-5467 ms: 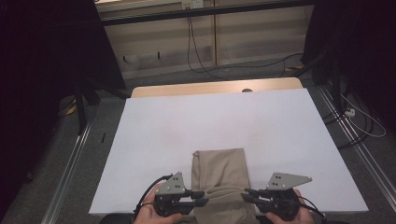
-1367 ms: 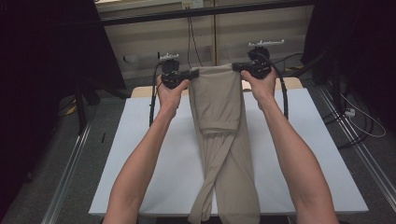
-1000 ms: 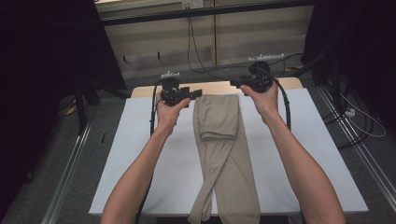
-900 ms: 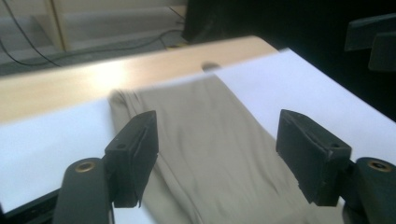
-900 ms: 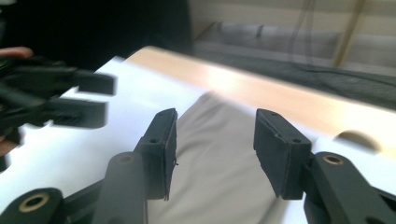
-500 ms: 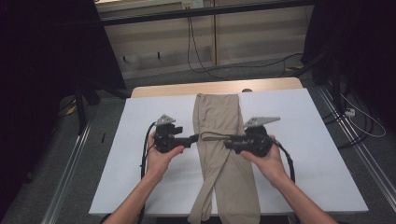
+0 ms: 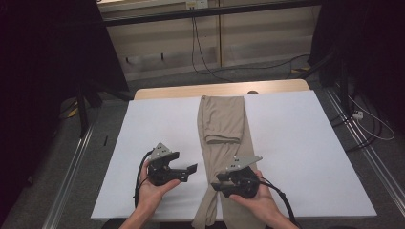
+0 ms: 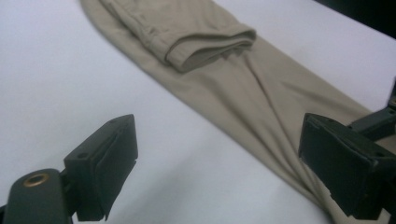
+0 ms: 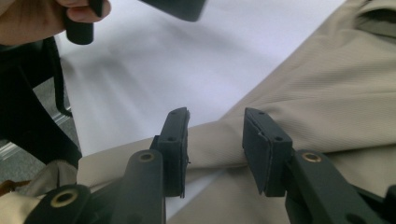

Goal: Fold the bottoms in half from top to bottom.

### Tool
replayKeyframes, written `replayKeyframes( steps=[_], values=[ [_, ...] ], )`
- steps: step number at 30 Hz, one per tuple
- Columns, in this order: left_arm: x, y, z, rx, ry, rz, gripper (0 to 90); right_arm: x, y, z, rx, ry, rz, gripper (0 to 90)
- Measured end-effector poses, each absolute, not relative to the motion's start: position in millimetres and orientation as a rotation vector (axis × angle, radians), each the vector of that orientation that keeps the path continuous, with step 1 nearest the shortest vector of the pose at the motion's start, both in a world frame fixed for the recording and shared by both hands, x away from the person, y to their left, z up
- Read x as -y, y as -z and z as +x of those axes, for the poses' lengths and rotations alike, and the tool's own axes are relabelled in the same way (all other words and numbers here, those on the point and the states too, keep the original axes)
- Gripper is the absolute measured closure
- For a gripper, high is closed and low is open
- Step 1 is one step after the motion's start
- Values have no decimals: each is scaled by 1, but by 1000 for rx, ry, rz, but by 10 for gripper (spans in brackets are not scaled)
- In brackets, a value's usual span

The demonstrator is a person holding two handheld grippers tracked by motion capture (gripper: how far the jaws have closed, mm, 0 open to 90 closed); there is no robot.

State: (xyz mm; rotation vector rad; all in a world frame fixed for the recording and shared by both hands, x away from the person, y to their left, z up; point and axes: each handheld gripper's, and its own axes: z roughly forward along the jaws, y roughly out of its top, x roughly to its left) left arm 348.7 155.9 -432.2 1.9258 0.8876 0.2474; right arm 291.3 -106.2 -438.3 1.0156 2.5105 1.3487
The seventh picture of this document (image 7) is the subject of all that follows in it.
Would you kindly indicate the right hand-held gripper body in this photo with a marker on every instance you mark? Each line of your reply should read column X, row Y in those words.
column 243, row 186

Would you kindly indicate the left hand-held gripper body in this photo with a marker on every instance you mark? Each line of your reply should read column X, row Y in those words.
column 159, row 173

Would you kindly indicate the beige pants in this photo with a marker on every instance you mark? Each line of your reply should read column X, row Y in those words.
column 223, row 120

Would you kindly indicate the person's left hand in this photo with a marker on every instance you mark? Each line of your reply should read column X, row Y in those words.
column 151, row 197

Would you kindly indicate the person's right hand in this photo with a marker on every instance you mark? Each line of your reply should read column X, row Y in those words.
column 262, row 203

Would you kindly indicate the white table board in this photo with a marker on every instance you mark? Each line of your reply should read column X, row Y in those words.
column 153, row 127

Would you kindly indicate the small black floor object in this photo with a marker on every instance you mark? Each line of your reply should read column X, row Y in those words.
column 105, row 140

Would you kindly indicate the light wooden table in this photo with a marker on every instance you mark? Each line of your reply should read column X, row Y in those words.
column 191, row 89

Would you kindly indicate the black metal stand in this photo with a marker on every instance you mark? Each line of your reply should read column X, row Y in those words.
column 343, row 92
column 83, row 114

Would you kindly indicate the yellow floor tape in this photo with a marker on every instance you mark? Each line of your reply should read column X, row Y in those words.
column 73, row 112
column 301, row 69

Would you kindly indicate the white power strip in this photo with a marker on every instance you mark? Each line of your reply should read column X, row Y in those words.
column 358, row 114

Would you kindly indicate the black horizontal beam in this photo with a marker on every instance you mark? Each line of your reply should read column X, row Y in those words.
column 207, row 12

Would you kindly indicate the black curtain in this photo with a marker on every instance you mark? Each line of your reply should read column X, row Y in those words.
column 366, row 47
column 47, row 63

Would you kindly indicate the aluminium floor rail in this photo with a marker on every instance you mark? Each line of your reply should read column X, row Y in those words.
column 68, row 178
column 366, row 149

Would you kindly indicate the white wall socket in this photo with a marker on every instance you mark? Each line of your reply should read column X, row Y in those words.
column 197, row 4

